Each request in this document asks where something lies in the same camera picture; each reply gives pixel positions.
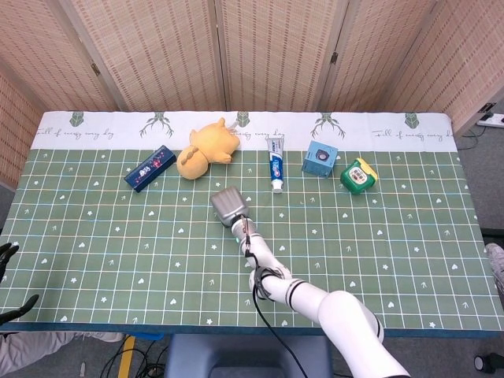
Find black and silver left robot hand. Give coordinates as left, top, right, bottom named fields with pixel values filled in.
left=0, top=242, right=40, bottom=327

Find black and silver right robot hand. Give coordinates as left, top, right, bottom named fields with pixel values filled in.
left=209, top=186, right=250, bottom=229

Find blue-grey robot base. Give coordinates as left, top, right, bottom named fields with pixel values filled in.
left=164, top=334, right=335, bottom=378

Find yellow plush toy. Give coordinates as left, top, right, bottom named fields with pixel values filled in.
left=176, top=117, right=243, bottom=181

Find white and blue toothpaste tube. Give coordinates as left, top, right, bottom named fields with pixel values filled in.
left=266, top=136, right=287, bottom=195

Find dark blue floral box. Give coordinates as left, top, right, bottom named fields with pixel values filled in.
left=124, top=144, right=177, bottom=194

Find light blue cardboard box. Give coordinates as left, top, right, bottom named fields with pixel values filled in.
left=301, top=140, right=340, bottom=179

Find green grid tablecloth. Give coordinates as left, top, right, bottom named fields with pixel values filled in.
left=0, top=109, right=504, bottom=340

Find woven folding screen panel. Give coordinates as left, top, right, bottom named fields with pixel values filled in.
left=391, top=0, right=504, bottom=133
left=0, top=0, right=121, bottom=113
left=0, top=58, right=45, bottom=191
left=317, top=0, right=440, bottom=113
left=214, top=0, right=350, bottom=113
left=66, top=0, right=228, bottom=113

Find green jar with yellow lid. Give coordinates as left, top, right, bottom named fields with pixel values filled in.
left=339, top=157, right=379, bottom=196

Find yellow floor tape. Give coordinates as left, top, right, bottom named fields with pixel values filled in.
left=117, top=334, right=136, bottom=378

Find grey shoe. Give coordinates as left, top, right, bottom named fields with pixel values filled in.
left=484, top=242, right=504, bottom=293

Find white power strip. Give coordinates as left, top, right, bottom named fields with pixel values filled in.
left=476, top=102, right=504, bottom=128

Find black round floor object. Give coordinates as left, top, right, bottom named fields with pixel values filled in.
left=473, top=353, right=504, bottom=376

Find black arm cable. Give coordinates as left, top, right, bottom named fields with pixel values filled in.
left=241, top=217, right=306, bottom=378

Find black floor cables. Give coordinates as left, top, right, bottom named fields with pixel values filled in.
left=99, top=341, right=167, bottom=378

